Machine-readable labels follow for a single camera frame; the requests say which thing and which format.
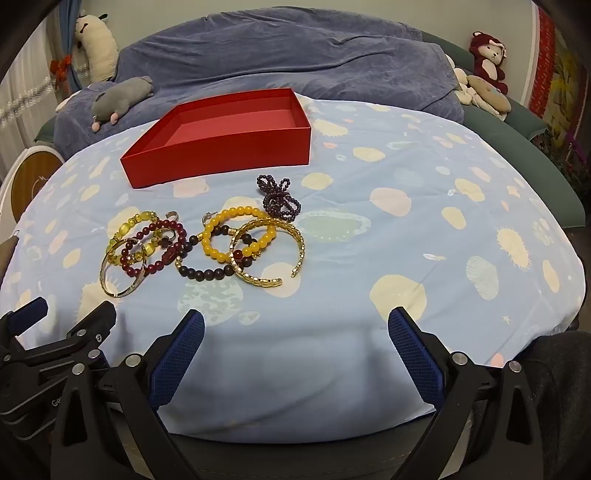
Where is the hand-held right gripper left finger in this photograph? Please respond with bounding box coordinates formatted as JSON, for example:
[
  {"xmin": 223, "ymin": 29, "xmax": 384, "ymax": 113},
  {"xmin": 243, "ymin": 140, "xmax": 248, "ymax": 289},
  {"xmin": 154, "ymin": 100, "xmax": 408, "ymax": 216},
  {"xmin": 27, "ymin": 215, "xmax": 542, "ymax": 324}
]
[{"xmin": 50, "ymin": 309, "xmax": 206, "ymax": 480}]

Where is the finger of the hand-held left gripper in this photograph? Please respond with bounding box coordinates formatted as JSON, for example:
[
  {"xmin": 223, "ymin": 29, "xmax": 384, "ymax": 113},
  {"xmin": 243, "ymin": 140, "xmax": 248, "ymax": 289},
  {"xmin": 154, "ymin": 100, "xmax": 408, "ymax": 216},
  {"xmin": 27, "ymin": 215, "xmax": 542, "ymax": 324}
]
[
  {"xmin": 9, "ymin": 301, "xmax": 117, "ymax": 371},
  {"xmin": 0, "ymin": 298, "xmax": 49, "ymax": 365}
]

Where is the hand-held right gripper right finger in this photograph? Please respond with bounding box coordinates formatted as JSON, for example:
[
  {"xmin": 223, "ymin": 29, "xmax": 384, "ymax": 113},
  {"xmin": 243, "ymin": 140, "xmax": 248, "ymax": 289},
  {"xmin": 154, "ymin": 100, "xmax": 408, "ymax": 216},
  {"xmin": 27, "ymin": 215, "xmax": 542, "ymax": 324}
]
[{"xmin": 387, "ymin": 307, "xmax": 546, "ymax": 480}]

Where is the thin gold bangle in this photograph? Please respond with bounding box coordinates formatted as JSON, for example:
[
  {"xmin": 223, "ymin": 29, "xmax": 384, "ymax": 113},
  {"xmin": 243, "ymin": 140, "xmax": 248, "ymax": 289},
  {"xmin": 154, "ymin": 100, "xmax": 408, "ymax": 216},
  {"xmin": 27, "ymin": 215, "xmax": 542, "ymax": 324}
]
[{"xmin": 99, "ymin": 237, "xmax": 151, "ymax": 298}]

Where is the black bead bracelet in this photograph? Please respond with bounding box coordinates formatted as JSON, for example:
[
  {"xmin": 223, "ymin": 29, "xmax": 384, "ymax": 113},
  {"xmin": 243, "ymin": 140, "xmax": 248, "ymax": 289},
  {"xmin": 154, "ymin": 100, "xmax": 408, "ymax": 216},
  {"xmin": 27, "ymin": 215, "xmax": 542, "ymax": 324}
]
[{"xmin": 175, "ymin": 224, "xmax": 259, "ymax": 281}]

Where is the wide gold cuff bangle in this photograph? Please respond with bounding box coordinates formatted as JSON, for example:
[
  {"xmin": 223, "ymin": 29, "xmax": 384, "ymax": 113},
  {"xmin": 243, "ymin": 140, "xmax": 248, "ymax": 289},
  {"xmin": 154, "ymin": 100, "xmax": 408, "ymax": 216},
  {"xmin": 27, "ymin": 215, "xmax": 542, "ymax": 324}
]
[{"xmin": 229, "ymin": 218, "xmax": 306, "ymax": 289}]

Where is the yellow crystal bead bracelet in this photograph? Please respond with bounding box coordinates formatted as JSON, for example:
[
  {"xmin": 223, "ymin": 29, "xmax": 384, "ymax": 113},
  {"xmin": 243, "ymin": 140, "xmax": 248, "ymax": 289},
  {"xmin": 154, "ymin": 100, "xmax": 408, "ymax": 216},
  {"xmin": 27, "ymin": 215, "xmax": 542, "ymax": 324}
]
[{"xmin": 105, "ymin": 210, "xmax": 174, "ymax": 268}]

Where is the dark red bead bracelet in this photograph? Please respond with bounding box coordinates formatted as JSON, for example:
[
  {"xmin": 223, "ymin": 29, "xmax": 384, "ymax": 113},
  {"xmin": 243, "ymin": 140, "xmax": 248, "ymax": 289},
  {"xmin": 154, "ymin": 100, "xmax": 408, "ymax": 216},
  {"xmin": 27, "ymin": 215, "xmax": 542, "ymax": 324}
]
[{"xmin": 120, "ymin": 219, "xmax": 188, "ymax": 278}]

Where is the orange bead bracelet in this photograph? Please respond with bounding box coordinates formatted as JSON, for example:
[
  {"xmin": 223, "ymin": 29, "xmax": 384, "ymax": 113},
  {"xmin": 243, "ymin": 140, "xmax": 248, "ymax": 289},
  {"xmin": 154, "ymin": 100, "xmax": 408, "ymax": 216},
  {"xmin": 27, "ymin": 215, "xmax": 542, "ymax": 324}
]
[{"xmin": 203, "ymin": 208, "xmax": 278, "ymax": 261}]

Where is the purple bead bracelet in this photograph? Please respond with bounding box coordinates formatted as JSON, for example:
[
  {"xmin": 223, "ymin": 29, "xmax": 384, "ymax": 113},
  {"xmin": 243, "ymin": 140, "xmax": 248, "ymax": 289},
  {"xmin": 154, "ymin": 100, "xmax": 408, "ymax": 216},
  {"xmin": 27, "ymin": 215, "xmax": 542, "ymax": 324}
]
[{"xmin": 256, "ymin": 174, "xmax": 303, "ymax": 220}]

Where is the red cardboard box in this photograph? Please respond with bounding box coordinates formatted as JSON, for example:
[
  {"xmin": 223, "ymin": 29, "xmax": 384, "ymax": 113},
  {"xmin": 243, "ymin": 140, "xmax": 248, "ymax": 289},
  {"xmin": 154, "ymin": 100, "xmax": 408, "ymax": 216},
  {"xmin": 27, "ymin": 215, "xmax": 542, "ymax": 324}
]
[{"xmin": 120, "ymin": 88, "xmax": 312, "ymax": 190}]

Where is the light blue printed sheet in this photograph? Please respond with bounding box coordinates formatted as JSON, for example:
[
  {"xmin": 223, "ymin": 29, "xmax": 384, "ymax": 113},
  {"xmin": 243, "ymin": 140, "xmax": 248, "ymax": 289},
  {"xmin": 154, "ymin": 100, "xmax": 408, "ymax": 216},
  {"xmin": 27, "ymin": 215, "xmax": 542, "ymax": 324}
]
[{"xmin": 0, "ymin": 95, "xmax": 585, "ymax": 439}]

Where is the round wood-faced white device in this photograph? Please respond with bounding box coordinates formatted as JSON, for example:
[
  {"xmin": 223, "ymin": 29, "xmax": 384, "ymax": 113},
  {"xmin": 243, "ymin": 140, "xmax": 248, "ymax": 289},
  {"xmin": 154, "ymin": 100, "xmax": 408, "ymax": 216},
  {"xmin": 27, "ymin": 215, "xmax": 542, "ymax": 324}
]
[{"xmin": 0, "ymin": 145, "xmax": 65, "ymax": 222}]

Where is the dark cloth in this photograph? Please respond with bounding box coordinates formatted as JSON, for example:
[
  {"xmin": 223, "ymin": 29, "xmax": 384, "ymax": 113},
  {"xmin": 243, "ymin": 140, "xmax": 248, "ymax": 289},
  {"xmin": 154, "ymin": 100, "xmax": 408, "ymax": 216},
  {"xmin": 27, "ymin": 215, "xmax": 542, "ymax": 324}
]
[{"xmin": 517, "ymin": 318, "xmax": 591, "ymax": 480}]

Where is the grey mouse plush toy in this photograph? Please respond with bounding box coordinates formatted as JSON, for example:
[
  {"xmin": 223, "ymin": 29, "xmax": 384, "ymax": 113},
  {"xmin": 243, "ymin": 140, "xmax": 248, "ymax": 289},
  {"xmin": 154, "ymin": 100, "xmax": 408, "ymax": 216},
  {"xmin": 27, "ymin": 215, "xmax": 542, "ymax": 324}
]
[{"xmin": 90, "ymin": 76, "xmax": 155, "ymax": 132}]

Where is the green sofa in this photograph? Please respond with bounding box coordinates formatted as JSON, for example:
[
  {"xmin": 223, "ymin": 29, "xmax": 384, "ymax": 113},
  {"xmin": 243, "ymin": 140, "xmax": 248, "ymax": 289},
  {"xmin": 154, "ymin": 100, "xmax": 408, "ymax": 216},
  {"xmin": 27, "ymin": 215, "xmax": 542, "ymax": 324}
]
[{"xmin": 418, "ymin": 28, "xmax": 585, "ymax": 229}]

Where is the potted plant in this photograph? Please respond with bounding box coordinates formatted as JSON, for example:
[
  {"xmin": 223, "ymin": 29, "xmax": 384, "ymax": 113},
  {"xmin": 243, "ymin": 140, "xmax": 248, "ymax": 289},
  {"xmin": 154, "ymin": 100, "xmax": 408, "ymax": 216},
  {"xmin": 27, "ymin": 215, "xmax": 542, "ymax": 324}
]
[{"xmin": 545, "ymin": 124, "xmax": 591, "ymax": 197}]

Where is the beige plush toy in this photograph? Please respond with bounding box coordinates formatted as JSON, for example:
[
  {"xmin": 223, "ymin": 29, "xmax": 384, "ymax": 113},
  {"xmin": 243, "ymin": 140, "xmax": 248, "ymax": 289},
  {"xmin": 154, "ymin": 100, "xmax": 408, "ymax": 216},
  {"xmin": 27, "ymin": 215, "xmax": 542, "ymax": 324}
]
[{"xmin": 452, "ymin": 67, "xmax": 513, "ymax": 121}]

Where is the cream plush toy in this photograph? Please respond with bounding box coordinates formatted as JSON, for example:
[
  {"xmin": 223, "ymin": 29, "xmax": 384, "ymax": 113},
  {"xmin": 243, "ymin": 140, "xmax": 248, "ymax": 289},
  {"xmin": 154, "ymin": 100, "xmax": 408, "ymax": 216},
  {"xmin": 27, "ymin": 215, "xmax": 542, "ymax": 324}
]
[{"xmin": 74, "ymin": 11, "xmax": 120, "ymax": 84}]

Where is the blue curtain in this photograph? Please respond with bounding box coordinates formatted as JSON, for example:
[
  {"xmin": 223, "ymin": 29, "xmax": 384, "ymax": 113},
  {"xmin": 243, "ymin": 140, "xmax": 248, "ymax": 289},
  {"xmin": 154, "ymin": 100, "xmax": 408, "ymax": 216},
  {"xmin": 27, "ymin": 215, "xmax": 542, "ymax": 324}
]
[{"xmin": 46, "ymin": 0, "xmax": 89, "ymax": 93}]

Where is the red monkey plush toy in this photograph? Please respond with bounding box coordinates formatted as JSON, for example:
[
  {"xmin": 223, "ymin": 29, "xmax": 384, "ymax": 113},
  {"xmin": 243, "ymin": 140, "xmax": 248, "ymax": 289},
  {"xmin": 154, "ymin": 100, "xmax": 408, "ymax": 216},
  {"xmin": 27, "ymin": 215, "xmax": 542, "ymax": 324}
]
[{"xmin": 468, "ymin": 31, "xmax": 509, "ymax": 95}]

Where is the blue-grey blanket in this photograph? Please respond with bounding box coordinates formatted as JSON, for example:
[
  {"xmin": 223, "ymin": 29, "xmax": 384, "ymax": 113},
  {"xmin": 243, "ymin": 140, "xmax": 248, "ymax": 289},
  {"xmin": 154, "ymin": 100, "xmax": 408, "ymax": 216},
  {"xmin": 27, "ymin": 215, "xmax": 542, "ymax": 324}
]
[{"xmin": 53, "ymin": 11, "xmax": 465, "ymax": 160}]

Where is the red wall hanging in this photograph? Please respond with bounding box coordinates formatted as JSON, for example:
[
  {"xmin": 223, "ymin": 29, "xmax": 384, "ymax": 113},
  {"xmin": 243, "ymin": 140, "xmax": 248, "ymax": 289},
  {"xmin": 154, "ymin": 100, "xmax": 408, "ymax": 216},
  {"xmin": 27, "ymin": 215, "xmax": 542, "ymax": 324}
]
[{"xmin": 526, "ymin": 9, "xmax": 591, "ymax": 132}]

